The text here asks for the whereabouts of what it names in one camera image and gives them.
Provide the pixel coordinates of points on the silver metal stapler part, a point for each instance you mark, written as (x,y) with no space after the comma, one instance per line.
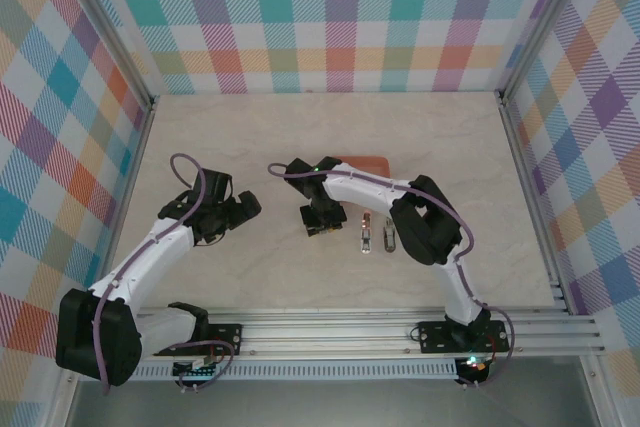
(389,242)

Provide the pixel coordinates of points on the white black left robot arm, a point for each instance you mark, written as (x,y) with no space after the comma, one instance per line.
(140,257)

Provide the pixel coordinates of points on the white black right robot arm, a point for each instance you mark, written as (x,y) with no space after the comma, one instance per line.
(365,187)

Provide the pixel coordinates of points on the pink plastic tray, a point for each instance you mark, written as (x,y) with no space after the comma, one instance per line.
(372,164)

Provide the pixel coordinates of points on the small controller board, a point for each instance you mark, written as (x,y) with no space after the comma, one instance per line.
(472,369)
(195,372)

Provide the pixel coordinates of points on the grey metal sheet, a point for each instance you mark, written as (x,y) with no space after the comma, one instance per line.
(325,404)

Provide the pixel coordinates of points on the wide aluminium base rail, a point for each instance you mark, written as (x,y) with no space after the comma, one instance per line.
(325,332)

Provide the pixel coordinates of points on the aluminium side rail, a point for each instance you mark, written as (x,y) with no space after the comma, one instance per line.
(137,147)
(525,172)

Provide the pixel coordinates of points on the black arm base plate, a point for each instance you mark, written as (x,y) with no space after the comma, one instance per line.
(227,334)
(432,337)

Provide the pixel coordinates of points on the aluminium corner post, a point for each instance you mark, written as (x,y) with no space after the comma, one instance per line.
(545,22)
(107,32)

